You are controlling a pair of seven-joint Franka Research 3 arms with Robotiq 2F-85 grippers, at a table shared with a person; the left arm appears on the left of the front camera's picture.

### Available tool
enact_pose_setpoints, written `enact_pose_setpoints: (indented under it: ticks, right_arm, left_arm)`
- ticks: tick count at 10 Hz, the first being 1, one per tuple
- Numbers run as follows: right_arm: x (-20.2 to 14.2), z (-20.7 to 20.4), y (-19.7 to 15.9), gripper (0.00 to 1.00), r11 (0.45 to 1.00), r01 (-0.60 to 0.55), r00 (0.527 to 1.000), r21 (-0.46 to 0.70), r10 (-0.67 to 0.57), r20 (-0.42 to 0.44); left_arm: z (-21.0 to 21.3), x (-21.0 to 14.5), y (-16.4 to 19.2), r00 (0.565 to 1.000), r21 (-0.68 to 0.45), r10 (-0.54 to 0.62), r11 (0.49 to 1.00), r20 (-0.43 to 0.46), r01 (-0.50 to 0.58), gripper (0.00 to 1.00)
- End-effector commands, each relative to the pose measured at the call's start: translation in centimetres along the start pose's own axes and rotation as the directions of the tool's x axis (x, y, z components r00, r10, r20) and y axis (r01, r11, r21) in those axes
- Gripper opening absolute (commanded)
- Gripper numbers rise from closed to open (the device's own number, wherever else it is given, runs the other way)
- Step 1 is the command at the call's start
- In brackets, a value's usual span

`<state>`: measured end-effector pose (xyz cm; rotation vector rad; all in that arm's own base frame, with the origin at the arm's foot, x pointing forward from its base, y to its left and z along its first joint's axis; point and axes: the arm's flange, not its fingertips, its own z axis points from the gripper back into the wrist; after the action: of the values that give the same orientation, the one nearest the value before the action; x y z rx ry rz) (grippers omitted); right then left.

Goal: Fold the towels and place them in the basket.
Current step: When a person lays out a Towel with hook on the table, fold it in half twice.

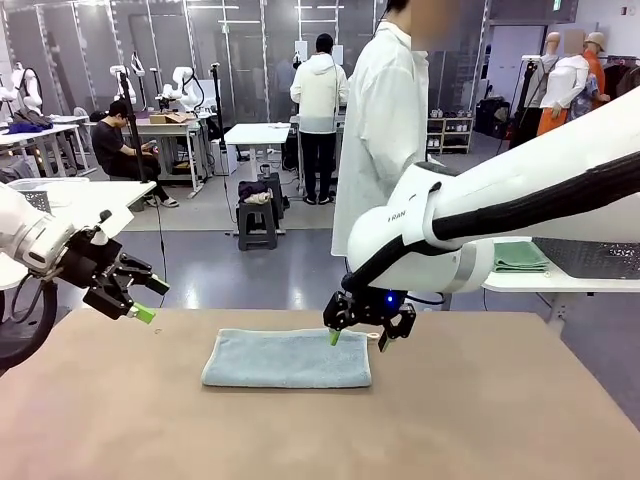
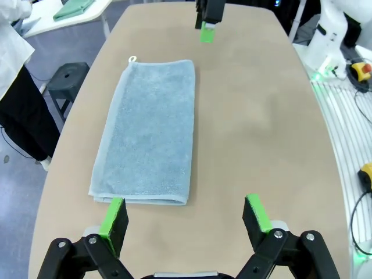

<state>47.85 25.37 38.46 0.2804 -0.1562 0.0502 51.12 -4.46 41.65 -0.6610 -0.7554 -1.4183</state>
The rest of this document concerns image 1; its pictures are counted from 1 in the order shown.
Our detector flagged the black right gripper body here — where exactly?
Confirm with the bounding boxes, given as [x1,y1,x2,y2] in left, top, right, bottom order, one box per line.
[348,291,404,329]

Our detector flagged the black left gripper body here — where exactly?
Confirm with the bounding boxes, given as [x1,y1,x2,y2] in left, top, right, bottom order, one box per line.
[61,234,124,292]

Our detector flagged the light blue towel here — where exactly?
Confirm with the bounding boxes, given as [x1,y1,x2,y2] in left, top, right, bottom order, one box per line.
[201,327,376,390]

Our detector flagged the dark grey perforated basket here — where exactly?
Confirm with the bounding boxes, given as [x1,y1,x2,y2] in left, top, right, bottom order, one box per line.
[7,178,54,217]
[532,237,640,280]

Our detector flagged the white side table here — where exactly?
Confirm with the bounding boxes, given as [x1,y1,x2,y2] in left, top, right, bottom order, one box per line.
[0,179,157,309]
[482,237,640,331]

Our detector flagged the seated person in black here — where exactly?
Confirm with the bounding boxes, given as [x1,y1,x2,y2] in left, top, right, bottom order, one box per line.
[91,99,180,209]

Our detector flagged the grey step stool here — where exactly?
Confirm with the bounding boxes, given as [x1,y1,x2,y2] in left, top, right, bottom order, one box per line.
[237,198,280,251]

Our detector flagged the pile of dark clothes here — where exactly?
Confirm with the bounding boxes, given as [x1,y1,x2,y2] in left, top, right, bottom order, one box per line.
[238,179,274,206]

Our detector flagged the white lab table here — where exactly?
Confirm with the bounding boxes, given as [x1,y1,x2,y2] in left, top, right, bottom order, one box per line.
[127,117,214,199]
[0,122,84,177]

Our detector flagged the green towel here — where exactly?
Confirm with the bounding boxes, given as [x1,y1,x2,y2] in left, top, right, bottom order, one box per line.
[493,241,551,275]

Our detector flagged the black tripod pole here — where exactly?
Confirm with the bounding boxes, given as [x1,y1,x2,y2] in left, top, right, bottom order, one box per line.
[117,64,151,184]
[209,62,227,176]

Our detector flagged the black step stool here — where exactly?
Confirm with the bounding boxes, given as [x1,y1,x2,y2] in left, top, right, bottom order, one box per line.
[259,172,290,236]

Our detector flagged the grey clothes heap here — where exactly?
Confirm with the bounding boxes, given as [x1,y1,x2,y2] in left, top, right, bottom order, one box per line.
[12,108,54,129]

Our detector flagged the cardboard box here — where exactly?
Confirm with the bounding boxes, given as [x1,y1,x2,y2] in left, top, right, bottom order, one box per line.
[148,112,195,126]

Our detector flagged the white height-adjustable desk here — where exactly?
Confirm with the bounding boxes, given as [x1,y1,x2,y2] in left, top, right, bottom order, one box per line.
[223,122,292,237]

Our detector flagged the person in white coat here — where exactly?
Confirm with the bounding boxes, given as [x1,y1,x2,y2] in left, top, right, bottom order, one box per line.
[331,0,462,261]

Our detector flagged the wooden shoe shelf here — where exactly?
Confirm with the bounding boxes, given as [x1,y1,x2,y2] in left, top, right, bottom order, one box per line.
[427,115,475,155]

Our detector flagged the standing person white hoodie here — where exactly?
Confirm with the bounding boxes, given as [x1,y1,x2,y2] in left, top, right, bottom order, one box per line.
[289,33,350,205]

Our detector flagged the black bags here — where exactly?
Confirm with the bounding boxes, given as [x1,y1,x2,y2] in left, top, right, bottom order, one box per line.
[474,97,512,140]

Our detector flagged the black tripod with white board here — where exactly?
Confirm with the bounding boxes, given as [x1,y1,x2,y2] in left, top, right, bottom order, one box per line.
[507,54,544,151]

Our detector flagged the mannequin white top orange trousers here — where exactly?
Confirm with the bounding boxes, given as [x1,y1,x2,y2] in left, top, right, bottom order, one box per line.
[537,28,591,136]

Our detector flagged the mannequin orange shirt beige hat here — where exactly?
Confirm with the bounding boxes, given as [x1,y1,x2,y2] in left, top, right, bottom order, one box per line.
[569,30,611,121]

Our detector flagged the rack of dark clothes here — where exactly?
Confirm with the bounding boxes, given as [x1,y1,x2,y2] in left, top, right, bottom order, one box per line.
[599,53,640,101]

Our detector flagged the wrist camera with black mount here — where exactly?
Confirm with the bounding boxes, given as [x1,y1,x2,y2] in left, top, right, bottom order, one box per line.
[84,209,114,246]

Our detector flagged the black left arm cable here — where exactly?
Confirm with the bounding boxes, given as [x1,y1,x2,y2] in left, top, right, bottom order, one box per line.
[0,272,59,354]

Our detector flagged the black right arm cable sleeve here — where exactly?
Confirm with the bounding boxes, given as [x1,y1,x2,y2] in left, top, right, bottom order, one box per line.
[344,144,640,301]

